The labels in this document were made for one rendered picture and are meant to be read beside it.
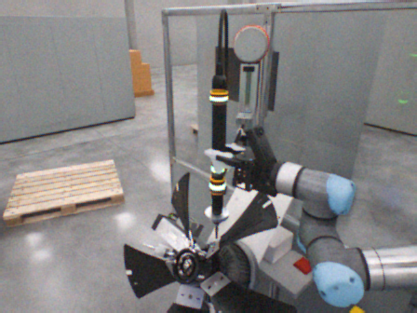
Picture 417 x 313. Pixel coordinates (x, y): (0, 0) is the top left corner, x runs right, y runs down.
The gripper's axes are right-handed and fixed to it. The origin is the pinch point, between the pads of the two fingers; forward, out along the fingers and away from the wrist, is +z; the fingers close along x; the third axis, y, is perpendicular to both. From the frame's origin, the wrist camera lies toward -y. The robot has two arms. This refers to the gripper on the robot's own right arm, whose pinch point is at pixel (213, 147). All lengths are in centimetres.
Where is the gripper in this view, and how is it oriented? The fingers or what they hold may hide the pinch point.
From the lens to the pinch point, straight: 80.4
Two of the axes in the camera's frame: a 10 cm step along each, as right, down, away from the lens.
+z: -7.8, -2.5, 5.8
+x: 6.3, -3.2, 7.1
